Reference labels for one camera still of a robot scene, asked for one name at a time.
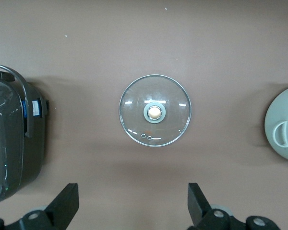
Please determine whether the brown table cover sheet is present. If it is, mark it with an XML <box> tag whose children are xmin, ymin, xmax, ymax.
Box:
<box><xmin>0</xmin><ymin>0</ymin><xmax>288</xmax><ymax>230</ymax></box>

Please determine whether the glass pot lid with knob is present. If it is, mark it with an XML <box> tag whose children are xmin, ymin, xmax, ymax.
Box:
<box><xmin>118</xmin><ymin>74</ymin><xmax>192</xmax><ymax>146</ymax></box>

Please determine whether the black rice cooker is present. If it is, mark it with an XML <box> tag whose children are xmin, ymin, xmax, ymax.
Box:
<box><xmin>0</xmin><ymin>61</ymin><xmax>50</xmax><ymax>207</ymax></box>

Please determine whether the grey electric cooking pot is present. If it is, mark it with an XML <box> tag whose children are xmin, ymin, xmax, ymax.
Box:
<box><xmin>264</xmin><ymin>83</ymin><xmax>288</xmax><ymax>164</ymax></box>

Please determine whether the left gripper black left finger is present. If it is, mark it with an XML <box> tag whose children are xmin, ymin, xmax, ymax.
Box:
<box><xmin>0</xmin><ymin>183</ymin><xmax>79</xmax><ymax>230</ymax></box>

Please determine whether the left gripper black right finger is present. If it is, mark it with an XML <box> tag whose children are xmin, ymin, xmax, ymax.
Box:
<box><xmin>187</xmin><ymin>183</ymin><xmax>280</xmax><ymax>230</ymax></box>

